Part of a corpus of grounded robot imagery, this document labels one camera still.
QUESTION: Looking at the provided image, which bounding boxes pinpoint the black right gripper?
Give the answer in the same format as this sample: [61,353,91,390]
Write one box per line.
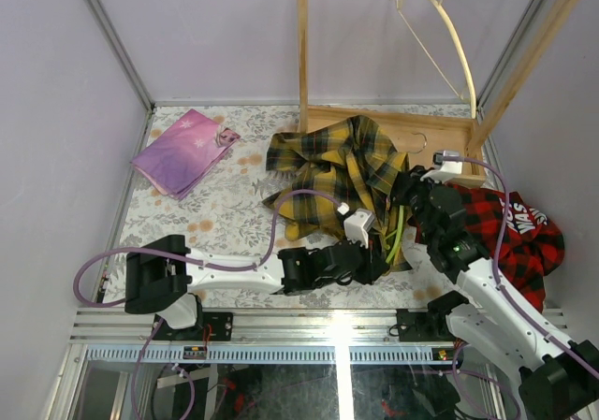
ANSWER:
[391,165,446,242]

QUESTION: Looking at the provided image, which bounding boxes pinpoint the green clothes hanger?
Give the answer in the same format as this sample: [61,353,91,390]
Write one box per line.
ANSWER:
[381,131,429,263]

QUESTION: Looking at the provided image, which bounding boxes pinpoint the yellow plaid shirt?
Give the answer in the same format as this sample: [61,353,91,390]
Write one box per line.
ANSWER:
[263,115,408,258]

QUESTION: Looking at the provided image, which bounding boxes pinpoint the red black plaid shirt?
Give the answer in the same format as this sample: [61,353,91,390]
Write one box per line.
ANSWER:
[412,183,565,311]

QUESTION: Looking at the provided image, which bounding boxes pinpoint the cream clothes hanger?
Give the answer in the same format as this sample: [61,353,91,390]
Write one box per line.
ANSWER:
[389,0,477,120]

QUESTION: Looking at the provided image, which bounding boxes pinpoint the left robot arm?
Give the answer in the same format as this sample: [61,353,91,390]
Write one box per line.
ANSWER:
[124,235,389,340]

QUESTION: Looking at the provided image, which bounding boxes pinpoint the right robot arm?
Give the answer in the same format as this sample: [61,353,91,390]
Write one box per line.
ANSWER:
[392,167,598,419]

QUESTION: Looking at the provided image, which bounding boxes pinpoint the wooden clothes rack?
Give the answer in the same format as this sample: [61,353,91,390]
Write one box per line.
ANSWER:
[297,0,578,165]

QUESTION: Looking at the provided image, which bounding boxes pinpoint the purple folded cloth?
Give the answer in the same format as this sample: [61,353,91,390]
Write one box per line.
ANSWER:
[131,109,240,200]

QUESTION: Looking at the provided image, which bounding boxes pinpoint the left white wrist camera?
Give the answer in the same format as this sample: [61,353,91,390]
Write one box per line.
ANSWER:
[337,203,375,249]

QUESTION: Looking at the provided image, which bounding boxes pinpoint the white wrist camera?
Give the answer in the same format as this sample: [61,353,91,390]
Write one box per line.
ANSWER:
[337,203,375,249]
[420,150,464,183]

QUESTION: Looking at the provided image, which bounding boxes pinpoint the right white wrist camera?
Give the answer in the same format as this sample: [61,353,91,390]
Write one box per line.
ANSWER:
[420,150,464,183]

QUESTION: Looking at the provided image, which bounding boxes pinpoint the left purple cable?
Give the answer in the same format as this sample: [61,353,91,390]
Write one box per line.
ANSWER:
[73,188,352,420]

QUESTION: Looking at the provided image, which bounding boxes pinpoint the aluminium mounting rail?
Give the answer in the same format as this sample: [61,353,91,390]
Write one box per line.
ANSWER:
[69,305,572,365]

